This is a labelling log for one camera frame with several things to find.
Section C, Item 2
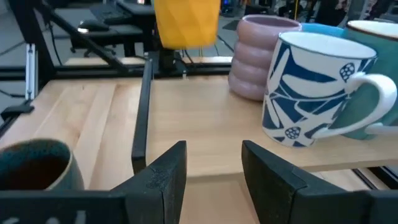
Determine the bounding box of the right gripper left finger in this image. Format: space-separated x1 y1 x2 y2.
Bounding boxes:
111 140 188 224

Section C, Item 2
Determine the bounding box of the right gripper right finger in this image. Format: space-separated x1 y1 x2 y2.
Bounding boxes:
241 139 308 224

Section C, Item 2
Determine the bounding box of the white mug blue leaf pattern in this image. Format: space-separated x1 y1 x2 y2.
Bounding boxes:
261 30 398 149

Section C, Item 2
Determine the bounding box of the purple ribbed mug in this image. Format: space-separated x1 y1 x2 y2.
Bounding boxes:
228 14 302 102

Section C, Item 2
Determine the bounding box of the light blue faceted mug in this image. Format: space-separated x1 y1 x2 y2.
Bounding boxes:
300 22 346 39

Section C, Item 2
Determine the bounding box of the yellow faceted mug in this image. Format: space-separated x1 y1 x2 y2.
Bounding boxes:
153 0 222 50

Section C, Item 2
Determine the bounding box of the teal mug white handle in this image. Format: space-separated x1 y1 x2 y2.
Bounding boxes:
328 20 398 141

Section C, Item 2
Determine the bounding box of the blue-brown glazed mug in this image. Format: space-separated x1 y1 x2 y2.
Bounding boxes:
0 138 85 191

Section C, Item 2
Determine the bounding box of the dark grey desk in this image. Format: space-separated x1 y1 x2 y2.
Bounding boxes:
54 2 146 58
116 0 156 32

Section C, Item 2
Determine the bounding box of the black computer mouse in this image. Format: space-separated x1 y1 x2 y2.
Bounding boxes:
77 19 110 34

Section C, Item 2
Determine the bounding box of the black keyboard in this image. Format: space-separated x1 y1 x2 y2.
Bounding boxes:
90 2 125 25

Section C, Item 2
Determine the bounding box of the wooden shelf riser black frame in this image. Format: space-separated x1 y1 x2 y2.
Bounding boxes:
130 58 398 185

